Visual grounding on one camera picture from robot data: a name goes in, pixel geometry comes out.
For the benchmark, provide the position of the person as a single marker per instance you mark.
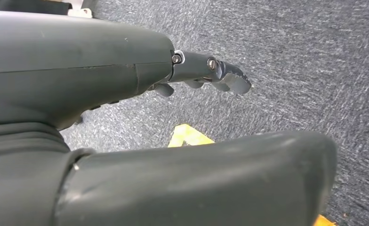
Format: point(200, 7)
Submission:
point(31, 5)

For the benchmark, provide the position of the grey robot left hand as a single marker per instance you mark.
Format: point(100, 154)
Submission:
point(63, 62)

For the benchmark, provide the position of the yellow floor tape mark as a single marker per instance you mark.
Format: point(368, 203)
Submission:
point(187, 135)

